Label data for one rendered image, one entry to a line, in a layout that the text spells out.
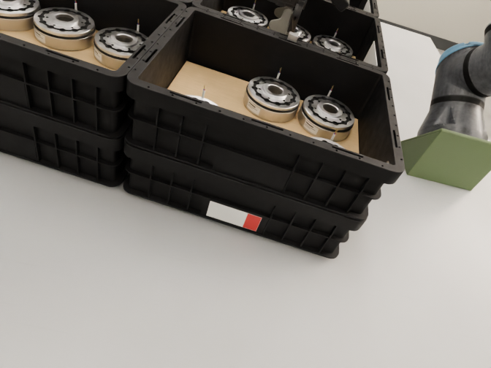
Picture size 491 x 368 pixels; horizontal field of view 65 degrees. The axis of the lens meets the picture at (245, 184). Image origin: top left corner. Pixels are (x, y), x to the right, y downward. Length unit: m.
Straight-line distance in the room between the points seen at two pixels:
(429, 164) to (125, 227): 0.69
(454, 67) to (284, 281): 0.65
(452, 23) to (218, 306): 3.95
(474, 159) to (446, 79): 0.20
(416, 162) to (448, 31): 3.42
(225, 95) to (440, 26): 3.67
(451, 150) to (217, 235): 0.57
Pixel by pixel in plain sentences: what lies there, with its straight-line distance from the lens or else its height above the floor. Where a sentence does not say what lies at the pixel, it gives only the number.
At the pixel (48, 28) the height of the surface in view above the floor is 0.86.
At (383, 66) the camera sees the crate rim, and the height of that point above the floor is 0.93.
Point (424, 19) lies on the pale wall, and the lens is 4.22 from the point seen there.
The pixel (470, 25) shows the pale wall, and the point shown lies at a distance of 4.38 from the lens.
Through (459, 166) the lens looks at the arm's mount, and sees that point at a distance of 1.02.
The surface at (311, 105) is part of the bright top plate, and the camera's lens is 0.74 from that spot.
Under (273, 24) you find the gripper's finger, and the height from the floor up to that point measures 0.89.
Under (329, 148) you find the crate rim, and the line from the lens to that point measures 0.53.
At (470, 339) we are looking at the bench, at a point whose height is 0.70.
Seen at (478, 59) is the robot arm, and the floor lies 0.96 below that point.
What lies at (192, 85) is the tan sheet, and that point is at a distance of 0.75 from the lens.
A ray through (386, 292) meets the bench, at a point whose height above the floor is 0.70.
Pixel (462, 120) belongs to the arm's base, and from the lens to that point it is 0.99.
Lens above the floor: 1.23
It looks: 44 degrees down
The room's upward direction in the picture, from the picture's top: 20 degrees clockwise
